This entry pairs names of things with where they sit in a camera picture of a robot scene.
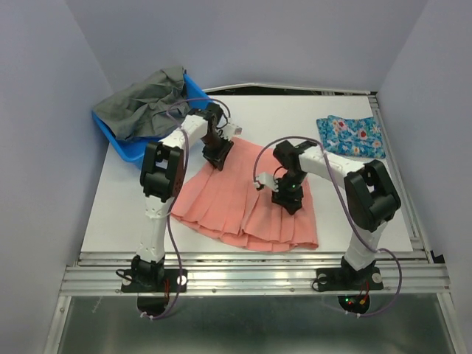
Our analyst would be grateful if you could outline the pink skirt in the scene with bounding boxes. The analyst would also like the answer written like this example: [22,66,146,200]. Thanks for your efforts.
[172,138,319,252]

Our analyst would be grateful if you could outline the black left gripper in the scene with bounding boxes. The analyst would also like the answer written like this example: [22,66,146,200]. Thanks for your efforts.
[201,133,235,171]

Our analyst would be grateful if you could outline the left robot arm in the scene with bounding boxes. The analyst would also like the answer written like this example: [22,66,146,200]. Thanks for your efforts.
[124,103,235,291]

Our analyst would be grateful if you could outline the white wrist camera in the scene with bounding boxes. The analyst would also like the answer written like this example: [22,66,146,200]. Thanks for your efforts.
[253,173,279,192]
[220,123,243,140]

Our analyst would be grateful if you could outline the blue plastic bin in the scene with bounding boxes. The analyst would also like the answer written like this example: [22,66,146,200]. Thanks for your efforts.
[92,70,211,167]

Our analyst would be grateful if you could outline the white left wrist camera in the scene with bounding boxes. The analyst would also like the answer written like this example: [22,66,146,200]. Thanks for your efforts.
[220,123,243,140]

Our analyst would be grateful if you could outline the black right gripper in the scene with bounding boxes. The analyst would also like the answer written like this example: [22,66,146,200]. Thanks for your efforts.
[270,170,308,215]

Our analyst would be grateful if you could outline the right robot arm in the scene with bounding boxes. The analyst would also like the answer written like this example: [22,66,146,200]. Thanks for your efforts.
[272,139,401,288]

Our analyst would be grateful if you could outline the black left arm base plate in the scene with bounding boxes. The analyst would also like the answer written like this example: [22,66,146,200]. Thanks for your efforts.
[115,268,188,320]

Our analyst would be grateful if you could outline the blue floral skirt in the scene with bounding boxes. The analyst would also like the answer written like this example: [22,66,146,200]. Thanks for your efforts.
[316,115,386,159]

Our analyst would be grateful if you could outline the grey skirt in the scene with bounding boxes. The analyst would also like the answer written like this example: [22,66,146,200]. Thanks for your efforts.
[93,66,190,142]

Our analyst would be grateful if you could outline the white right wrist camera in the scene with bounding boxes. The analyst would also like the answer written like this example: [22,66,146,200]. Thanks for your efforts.
[253,173,279,192]

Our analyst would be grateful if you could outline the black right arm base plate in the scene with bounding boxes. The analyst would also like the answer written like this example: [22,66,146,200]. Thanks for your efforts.
[311,267,384,315]

